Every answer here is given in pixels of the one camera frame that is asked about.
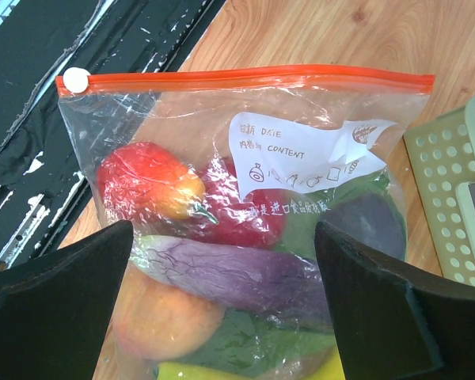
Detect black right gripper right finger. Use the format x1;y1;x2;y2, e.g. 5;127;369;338
314;222;475;379

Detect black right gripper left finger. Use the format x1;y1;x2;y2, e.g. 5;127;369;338
0;221;133;379

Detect fake purple eggplant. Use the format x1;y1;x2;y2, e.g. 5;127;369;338
131;235;332;329

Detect fake red apple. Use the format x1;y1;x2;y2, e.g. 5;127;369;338
192;157;286;249

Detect fake strawberry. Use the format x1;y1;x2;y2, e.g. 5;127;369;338
97;142;219;224

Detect clear zip top bag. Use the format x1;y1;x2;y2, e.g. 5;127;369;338
63;64;435;379

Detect fake yellow banana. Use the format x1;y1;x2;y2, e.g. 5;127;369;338
156;348;345;380

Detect fake peach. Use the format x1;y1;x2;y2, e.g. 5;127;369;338
112;264;226;361

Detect fake green leafy vegetable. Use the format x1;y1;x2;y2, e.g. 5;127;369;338
184;169;406;377

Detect light green plastic basket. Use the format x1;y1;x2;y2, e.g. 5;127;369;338
404;95;475;287

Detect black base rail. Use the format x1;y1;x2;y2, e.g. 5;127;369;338
0;1;222;272

